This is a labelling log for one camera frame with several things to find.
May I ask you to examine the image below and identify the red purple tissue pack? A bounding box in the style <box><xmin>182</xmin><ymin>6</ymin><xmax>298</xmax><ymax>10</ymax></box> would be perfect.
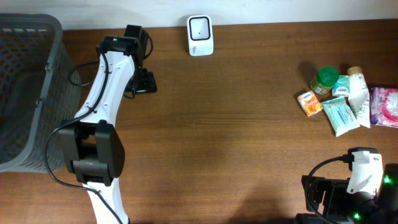
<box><xmin>370</xmin><ymin>87</ymin><xmax>397</xmax><ymax>128</ymax></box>

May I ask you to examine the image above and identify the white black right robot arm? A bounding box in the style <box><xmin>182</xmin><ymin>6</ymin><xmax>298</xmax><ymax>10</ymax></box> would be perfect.
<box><xmin>294</xmin><ymin>147</ymin><xmax>397</xmax><ymax>224</ymax></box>

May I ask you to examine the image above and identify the small teal white packet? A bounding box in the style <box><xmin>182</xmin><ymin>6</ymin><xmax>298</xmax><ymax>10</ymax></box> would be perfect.
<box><xmin>331</xmin><ymin>75</ymin><xmax>350</xmax><ymax>97</ymax></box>

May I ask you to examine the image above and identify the large teal snack packet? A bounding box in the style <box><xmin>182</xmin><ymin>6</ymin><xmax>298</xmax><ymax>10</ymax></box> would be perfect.
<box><xmin>321</xmin><ymin>96</ymin><xmax>360</xmax><ymax>137</ymax></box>

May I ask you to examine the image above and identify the white barcode scanner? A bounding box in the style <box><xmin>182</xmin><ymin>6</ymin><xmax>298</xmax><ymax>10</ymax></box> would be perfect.
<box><xmin>187</xmin><ymin>15</ymin><xmax>214</xmax><ymax>57</ymax></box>

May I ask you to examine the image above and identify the green lid jar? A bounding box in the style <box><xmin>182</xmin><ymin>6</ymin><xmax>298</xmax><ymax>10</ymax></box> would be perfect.
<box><xmin>310</xmin><ymin>67</ymin><xmax>340</xmax><ymax>95</ymax></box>

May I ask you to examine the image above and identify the grey plastic mesh basket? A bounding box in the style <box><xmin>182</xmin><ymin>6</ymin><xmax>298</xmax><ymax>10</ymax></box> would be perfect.
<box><xmin>1</xmin><ymin>14</ymin><xmax>81</xmax><ymax>172</ymax></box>

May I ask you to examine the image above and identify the orange Kleenex tissue pack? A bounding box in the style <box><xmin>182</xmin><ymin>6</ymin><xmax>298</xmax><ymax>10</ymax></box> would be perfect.
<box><xmin>297</xmin><ymin>90</ymin><xmax>323</xmax><ymax>116</ymax></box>

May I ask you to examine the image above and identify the white tube with tan cap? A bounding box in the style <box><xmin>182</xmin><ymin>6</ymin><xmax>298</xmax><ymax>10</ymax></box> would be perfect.
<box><xmin>347</xmin><ymin>67</ymin><xmax>371</xmax><ymax>128</ymax></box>

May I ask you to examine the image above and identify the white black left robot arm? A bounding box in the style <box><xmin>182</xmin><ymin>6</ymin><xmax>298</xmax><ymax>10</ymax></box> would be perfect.
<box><xmin>57</xmin><ymin>25</ymin><xmax>157</xmax><ymax>223</ymax></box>

